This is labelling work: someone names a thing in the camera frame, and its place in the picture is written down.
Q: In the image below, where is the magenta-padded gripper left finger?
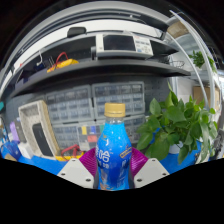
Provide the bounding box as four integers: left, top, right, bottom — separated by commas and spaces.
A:
56, 147, 100, 190

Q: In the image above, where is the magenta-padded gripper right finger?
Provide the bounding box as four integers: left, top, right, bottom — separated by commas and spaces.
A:
128, 147, 170, 190

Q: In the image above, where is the blue drink bottle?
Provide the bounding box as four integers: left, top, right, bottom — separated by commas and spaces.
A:
94, 102, 133, 192

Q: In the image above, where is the clear organizer with coloured parts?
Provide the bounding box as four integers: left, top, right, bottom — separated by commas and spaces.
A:
77, 121, 108, 151

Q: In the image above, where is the black rectangular speaker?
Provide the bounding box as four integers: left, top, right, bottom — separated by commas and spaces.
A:
31, 122, 54, 158

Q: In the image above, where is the green potted plant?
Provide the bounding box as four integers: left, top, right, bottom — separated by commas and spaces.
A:
135, 81, 219, 165

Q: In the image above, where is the white cardboard box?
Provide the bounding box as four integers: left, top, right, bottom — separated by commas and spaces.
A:
17, 141, 34, 159

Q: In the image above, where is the blue cardboard box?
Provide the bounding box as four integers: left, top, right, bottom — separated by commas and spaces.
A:
1, 141, 23, 161

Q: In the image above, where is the dark grey upright box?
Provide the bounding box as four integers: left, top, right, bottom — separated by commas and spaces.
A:
14, 118, 28, 144

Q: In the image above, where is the white perforated basket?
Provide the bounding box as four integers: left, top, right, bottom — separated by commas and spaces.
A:
17, 99, 61, 160

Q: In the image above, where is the yellow meter with red leads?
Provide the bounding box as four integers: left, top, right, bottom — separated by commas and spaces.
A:
46, 51, 80, 74

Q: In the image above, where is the white shelf unit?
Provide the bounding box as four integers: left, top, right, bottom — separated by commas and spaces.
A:
166, 9, 224, 161

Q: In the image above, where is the white oscilloscope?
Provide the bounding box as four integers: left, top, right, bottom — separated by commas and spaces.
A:
95, 32, 154, 60

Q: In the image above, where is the black mounted device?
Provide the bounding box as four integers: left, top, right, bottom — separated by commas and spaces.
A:
66, 26, 88, 38

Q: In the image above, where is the dark grey wall shelf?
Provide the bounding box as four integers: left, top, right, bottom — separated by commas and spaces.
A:
9, 58, 192, 99

